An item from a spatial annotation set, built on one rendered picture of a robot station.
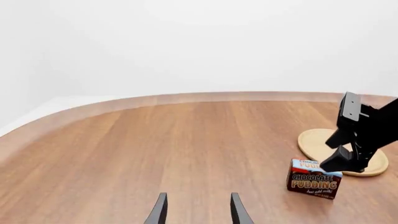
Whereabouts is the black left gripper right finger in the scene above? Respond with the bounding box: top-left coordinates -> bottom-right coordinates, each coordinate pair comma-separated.
230,192 -> 255,224

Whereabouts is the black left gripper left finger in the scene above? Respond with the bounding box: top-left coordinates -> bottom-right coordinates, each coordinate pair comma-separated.
143,192 -> 168,224

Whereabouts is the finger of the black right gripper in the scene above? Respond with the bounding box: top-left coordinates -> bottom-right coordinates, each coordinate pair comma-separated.
325,127 -> 356,149
319,144 -> 356,173

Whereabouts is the round tan plate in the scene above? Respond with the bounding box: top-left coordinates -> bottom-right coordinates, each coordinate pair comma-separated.
297,128 -> 390,177

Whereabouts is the chocolate pudding box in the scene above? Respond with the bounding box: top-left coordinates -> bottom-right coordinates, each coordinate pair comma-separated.
286,157 -> 344,200

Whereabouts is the small flat plate on stalk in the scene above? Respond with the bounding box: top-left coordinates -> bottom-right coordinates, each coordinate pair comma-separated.
336,91 -> 371,128

